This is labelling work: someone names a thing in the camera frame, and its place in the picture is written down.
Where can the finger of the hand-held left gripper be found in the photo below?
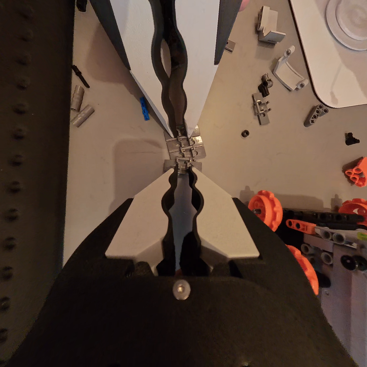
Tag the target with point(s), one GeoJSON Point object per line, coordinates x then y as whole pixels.
{"type": "Point", "coordinates": [137, 40]}
{"type": "Point", "coordinates": [200, 40]}

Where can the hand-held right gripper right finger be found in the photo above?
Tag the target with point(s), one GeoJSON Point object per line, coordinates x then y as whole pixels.
{"type": "Point", "coordinates": [226, 229]}

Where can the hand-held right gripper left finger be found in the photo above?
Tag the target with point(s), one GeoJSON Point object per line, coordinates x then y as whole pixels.
{"type": "Point", "coordinates": [137, 232]}

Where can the dark grey toy connector plate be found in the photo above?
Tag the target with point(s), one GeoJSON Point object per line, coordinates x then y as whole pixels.
{"type": "Point", "coordinates": [182, 165]}

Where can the black grey toy robot vehicle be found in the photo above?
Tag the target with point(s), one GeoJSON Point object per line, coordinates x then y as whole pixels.
{"type": "Point", "coordinates": [338, 252]}

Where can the orange triangular toy piece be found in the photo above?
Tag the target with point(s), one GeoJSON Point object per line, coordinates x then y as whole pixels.
{"type": "Point", "coordinates": [356, 172]}

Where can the black angled toy connector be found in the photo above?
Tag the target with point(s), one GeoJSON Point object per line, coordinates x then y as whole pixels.
{"type": "Point", "coordinates": [82, 4]}

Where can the orange toy gear wheel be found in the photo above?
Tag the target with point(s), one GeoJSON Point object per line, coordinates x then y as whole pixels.
{"type": "Point", "coordinates": [355, 209]}
{"type": "Point", "coordinates": [266, 209]}
{"type": "Point", "coordinates": [304, 266]}

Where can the long black toy pin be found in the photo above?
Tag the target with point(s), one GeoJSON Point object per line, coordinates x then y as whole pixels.
{"type": "Point", "coordinates": [80, 75]}

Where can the small blue toy brick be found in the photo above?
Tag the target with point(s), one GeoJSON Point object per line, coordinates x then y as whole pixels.
{"type": "Point", "coordinates": [144, 108]}

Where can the light grey toy block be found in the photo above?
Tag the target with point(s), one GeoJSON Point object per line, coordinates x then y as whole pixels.
{"type": "Point", "coordinates": [268, 26]}

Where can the grey cylinder toy sleeve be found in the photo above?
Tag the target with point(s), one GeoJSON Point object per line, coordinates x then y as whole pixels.
{"type": "Point", "coordinates": [83, 116]}
{"type": "Point", "coordinates": [77, 97]}

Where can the dark grey small toy pieces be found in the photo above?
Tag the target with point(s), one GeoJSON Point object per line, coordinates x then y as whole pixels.
{"type": "Point", "coordinates": [262, 103]}

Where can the light grey angled toy piece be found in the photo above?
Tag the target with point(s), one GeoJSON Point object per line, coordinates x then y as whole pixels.
{"type": "Point", "coordinates": [289, 71]}

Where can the scattered small black toy parts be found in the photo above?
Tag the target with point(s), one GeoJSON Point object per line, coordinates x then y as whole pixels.
{"type": "Point", "coordinates": [245, 133]}

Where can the black dimpled mat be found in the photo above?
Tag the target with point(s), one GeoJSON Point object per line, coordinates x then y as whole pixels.
{"type": "Point", "coordinates": [31, 172]}

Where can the dark grey toy beam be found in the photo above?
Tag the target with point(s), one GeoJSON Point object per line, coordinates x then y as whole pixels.
{"type": "Point", "coordinates": [316, 114]}

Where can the wooden book stand white base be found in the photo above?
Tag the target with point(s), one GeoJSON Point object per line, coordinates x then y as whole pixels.
{"type": "Point", "coordinates": [338, 51]}

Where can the small black toy connector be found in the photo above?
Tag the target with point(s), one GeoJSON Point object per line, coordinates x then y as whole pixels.
{"type": "Point", "coordinates": [353, 138]}

